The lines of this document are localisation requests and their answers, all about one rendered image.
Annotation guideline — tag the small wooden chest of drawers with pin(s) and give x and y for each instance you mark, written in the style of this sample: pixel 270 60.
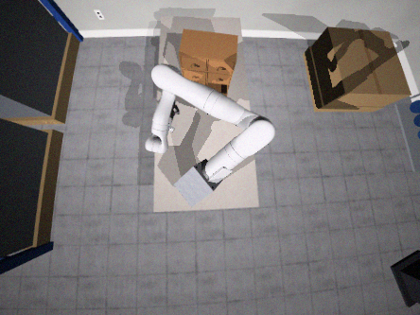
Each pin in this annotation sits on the small wooden chest of drawers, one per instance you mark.
pixel 210 46

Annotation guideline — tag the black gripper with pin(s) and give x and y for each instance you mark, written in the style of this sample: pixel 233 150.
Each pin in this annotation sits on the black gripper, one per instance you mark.
pixel 172 111

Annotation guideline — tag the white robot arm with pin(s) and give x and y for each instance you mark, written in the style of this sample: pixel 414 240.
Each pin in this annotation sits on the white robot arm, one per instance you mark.
pixel 209 100

